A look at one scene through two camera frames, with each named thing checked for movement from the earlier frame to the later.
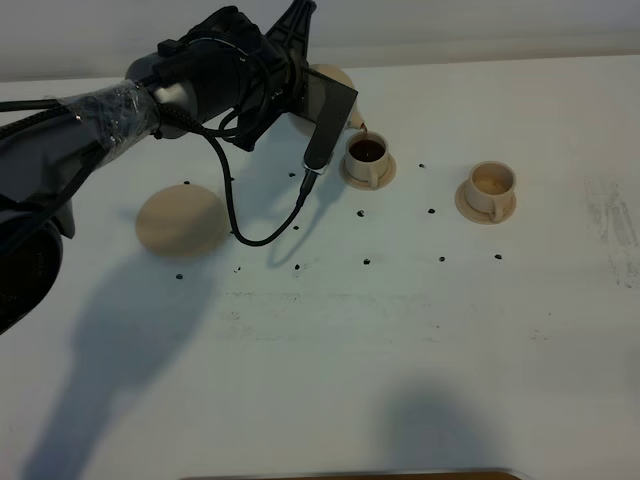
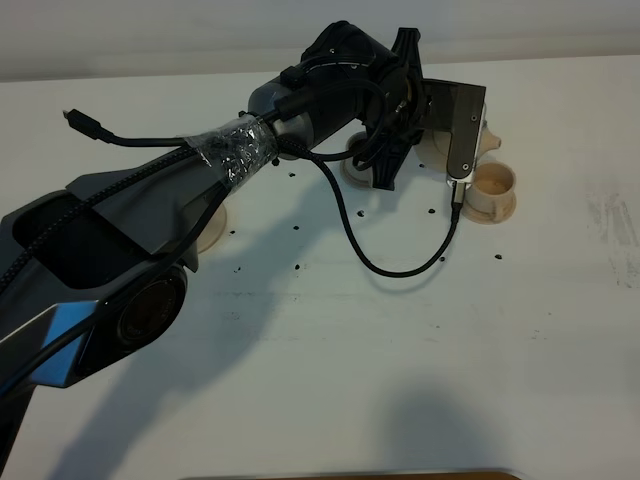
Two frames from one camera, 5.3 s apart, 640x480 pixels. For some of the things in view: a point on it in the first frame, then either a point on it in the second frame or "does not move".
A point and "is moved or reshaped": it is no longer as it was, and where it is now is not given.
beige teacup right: [491, 186] does not move
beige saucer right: [478, 216] does not move
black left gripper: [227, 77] to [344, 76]
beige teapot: [337, 75] is moved or reshaped
